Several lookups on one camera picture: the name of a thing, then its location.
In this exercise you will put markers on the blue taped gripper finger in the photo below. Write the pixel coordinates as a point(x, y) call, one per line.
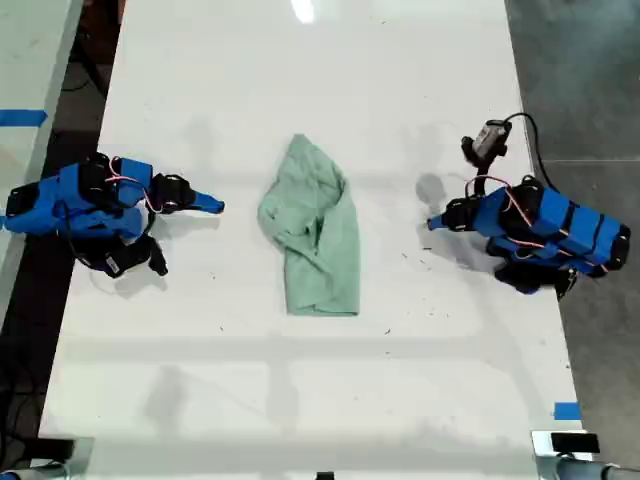
point(207, 208)
point(440, 227)
point(210, 200)
point(440, 219)

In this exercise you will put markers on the pale green T-shirt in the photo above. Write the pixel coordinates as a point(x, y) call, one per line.
point(320, 235)

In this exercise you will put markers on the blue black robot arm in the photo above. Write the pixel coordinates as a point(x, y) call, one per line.
point(560, 225)
point(75, 200)

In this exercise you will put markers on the long blue tape strip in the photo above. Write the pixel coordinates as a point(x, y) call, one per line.
point(22, 117)

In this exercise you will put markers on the short blue tape piece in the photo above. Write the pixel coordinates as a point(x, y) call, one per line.
point(567, 411)

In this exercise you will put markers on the small black block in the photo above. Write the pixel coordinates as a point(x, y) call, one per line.
point(325, 476)

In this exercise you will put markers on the small black box clear plate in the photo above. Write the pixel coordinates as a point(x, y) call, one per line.
point(56, 448)

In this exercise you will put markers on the grey clamp tube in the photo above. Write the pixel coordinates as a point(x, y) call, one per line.
point(580, 470)

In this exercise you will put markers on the black camera box grey face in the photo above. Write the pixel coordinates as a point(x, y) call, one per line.
point(487, 140)

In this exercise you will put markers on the black camera box with label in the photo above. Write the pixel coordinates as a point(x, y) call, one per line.
point(122, 257)

